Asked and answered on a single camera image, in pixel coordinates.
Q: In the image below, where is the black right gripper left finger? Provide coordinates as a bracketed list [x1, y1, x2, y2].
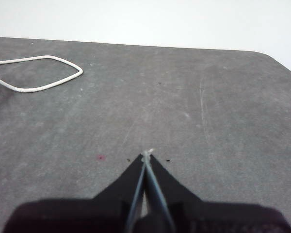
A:
[2, 153, 146, 233]

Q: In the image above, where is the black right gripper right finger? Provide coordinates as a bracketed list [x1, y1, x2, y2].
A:
[135, 150, 291, 233]

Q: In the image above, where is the white toaster power cable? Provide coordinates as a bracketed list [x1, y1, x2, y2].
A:
[0, 55, 84, 94]

